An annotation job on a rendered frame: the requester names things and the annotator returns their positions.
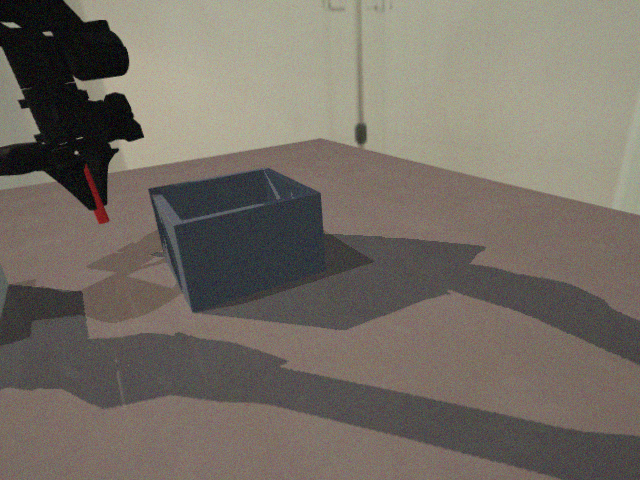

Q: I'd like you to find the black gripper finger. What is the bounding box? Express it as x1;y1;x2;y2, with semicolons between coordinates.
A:
36;159;97;211
75;148;119;206

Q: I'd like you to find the red peg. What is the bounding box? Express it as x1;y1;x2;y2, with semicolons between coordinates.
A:
84;164;109;224

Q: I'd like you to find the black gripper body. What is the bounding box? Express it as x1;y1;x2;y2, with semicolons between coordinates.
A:
0;82;144;176

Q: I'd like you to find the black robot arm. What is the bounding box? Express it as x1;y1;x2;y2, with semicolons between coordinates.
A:
0;0;134;143

